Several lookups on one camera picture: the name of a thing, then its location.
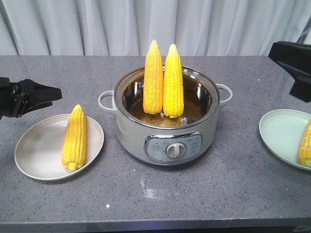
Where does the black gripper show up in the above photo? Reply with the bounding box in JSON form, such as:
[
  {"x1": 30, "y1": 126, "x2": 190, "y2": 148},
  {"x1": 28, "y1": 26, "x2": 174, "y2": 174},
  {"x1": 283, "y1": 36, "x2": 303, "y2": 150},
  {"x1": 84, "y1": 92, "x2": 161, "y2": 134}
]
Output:
[{"x1": 0, "y1": 77, "x2": 62, "y2": 118}]

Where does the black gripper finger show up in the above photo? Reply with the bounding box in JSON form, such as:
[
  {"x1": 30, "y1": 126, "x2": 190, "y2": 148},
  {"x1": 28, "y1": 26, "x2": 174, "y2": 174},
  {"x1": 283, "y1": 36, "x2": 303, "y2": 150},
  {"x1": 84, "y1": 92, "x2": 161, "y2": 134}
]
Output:
[{"x1": 268, "y1": 41, "x2": 311, "y2": 102}]

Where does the yellow corn cob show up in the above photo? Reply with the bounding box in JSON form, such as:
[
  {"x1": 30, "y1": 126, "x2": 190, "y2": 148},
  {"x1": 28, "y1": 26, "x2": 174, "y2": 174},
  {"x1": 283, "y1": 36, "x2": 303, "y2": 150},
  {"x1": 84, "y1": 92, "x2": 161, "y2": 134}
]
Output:
[
  {"x1": 298, "y1": 120, "x2": 311, "y2": 167},
  {"x1": 163, "y1": 44, "x2": 184, "y2": 118},
  {"x1": 62, "y1": 104, "x2": 87, "y2": 173}
]

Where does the beige round plate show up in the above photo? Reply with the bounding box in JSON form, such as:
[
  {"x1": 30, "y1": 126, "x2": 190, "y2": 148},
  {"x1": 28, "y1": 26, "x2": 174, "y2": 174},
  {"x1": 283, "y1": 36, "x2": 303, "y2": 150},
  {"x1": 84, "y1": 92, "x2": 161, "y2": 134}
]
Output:
[{"x1": 15, "y1": 114, "x2": 104, "y2": 181}]

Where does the grey pleated curtain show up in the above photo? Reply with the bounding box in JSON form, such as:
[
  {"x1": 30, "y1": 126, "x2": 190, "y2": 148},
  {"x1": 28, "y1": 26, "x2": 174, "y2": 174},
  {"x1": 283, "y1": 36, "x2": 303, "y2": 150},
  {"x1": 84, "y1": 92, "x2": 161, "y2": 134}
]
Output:
[{"x1": 0, "y1": 0, "x2": 311, "y2": 56}]

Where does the green round plate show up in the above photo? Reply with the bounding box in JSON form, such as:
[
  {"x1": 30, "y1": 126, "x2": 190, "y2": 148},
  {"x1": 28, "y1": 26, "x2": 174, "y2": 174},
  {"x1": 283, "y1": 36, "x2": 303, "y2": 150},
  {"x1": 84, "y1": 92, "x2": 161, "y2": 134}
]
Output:
[{"x1": 259, "y1": 109, "x2": 311, "y2": 171}]

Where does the green electric cooking pot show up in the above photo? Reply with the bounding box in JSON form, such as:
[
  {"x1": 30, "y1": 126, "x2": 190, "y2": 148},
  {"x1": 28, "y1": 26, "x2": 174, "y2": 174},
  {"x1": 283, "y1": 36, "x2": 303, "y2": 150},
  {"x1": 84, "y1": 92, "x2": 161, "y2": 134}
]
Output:
[{"x1": 98, "y1": 67, "x2": 233, "y2": 166}]

